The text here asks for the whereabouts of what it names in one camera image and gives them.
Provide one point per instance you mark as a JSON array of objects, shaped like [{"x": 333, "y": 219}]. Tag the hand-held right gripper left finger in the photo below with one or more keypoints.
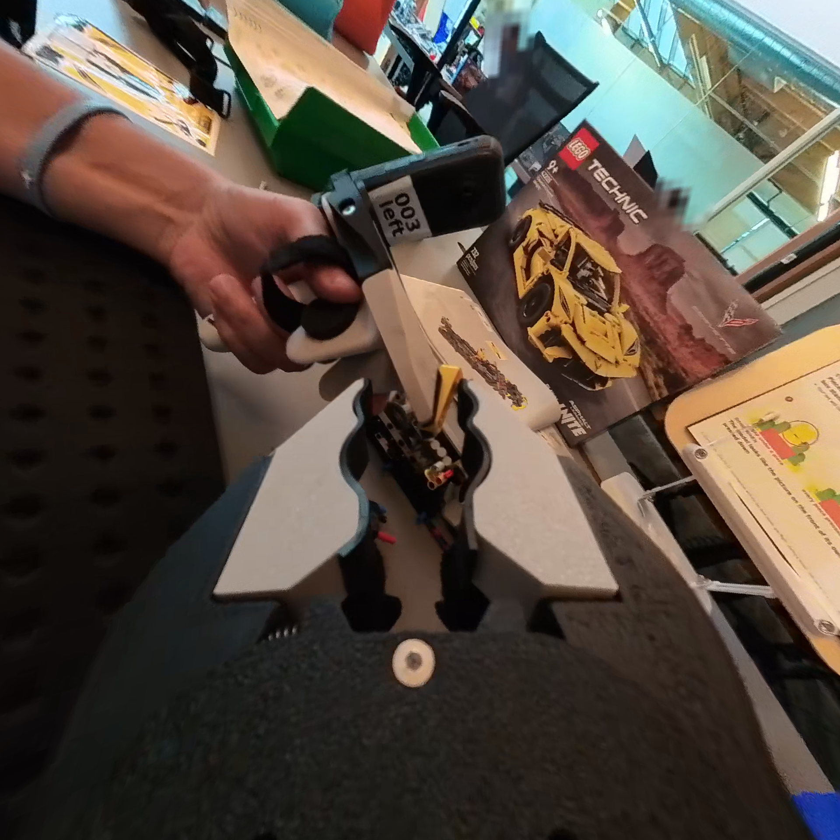
[{"x": 289, "y": 525}]

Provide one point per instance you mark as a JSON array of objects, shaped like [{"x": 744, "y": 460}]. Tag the black handheld camera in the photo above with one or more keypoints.
[{"x": 190, "y": 52}]

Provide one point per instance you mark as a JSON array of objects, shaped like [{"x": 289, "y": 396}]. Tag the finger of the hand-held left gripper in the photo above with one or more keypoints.
[{"x": 407, "y": 341}]

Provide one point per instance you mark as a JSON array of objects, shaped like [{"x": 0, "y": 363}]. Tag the lego car model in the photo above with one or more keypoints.
[{"x": 420, "y": 453}]

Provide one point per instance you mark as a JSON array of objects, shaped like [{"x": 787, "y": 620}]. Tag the person's left forearm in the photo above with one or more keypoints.
[{"x": 98, "y": 170}]

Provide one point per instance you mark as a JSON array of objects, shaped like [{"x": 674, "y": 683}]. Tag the grey wristband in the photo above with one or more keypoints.
[{"x": 39, "y": 151}]

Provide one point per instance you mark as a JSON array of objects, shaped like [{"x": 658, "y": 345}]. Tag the lego set box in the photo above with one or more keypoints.
[{"x": 656, "y": 308}]

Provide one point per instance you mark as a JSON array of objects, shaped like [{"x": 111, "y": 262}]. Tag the blue plastic bin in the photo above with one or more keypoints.
[{"x": 820, "y": 817}]

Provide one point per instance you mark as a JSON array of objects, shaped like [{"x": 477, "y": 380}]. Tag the teal roll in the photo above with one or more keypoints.
[{"x": 312, "y": 13}]

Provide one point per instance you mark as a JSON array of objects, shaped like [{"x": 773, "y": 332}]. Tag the printed instruction sheet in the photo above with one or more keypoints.
[{"x": 787, "y": 485}]

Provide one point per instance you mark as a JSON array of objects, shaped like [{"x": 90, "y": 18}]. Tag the green plastic bin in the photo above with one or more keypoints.
[{"x": 328, "y": 138}]

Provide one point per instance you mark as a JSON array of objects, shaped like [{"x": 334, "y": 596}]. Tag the orange bag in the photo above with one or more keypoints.
[{"x": 361, "y": 19}]

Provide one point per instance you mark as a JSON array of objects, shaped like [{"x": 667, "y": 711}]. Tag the black office chair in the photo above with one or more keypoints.
[{"x": 525, "y": 98}]

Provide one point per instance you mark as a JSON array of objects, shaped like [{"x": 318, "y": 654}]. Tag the yellow sticker sheet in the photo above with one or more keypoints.
[{"x": 118, "y": 79}]

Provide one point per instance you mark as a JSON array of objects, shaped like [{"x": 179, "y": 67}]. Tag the black lego connector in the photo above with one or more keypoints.
[{"x": 377, "y": 518}]

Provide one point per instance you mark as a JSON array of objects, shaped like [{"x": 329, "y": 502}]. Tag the person's left hand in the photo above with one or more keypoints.
[{"x": 223, "y": 262}]

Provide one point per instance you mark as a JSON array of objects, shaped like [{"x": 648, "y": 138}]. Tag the metal air duct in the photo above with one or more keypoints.
[{"x": 774, "y": 46}]

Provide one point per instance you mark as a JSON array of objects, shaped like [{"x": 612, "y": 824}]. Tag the paper sheets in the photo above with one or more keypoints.
[{"x": 308, "y": 59}]

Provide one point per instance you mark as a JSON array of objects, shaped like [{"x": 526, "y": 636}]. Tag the lego instruction booklet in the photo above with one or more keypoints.
[{"x": 459, "y": 328}]

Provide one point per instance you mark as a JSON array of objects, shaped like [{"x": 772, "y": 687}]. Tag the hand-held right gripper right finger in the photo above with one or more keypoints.
[{"x": 538, "y": 525}]

